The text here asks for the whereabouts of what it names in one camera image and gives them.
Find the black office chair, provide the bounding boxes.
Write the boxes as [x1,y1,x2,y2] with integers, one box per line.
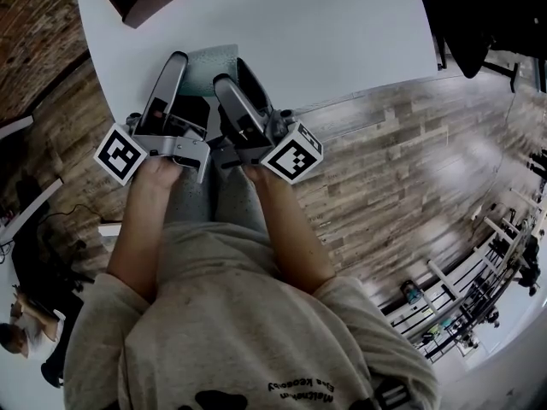
[416,0,547,96]
[11,177,96,294]

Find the white power adapter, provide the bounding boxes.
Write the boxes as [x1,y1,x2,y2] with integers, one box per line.
[97,223,123,247]

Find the white shelf rack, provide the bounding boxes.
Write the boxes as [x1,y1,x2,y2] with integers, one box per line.
[379,185,547,366]

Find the person's left hand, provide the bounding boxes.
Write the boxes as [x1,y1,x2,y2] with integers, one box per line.
[136,155,185,190]

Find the black chest strap buckle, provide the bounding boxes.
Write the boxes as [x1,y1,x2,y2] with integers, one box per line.
[375,378,412,410]

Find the small teal container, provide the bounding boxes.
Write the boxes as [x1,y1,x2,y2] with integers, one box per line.
[400,280,422,305]

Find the person's grey trousers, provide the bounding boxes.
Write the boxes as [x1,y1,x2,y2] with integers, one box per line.
[170,143,274,234]

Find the person's beige sweatshirt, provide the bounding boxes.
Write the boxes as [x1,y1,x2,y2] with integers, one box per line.
[62,222,439,410]

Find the white desk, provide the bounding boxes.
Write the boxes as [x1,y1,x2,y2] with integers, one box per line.
[0,114,65,241]

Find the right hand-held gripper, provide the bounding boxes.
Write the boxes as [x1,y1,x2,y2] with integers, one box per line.
[215,57,325,186]

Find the translucent green cup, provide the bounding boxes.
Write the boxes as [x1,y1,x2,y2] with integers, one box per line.
[181,44,239,98]

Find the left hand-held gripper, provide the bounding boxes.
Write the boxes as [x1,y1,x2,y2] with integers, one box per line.
[92,51,213,186]

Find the black floor cable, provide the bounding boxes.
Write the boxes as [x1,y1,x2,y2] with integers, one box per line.
[44,202,106,224]

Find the person's left forearm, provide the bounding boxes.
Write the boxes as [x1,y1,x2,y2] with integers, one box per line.
[106,185,183,305]

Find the person's right forearm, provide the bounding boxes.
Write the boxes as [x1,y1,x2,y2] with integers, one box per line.
[245,164,337,296]

